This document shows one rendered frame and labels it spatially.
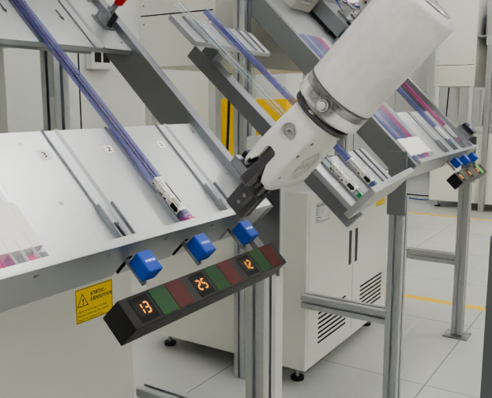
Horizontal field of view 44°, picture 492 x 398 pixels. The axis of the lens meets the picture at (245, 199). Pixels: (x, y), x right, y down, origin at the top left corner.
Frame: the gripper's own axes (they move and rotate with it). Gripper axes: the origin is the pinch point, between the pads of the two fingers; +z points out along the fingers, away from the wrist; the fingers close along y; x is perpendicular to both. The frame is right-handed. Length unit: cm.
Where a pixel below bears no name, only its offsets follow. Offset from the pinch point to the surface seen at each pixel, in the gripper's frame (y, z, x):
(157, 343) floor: 100, 127, 20
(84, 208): -13.9, 10.2, 9.7
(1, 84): 19, 40, 64
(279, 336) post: 44, 40, -12
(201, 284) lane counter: -3.4, 11.1, -4.5
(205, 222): 1.4, 8.0, 2.4
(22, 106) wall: 124, 136, 153
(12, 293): -27.7, 11.5, 2.4
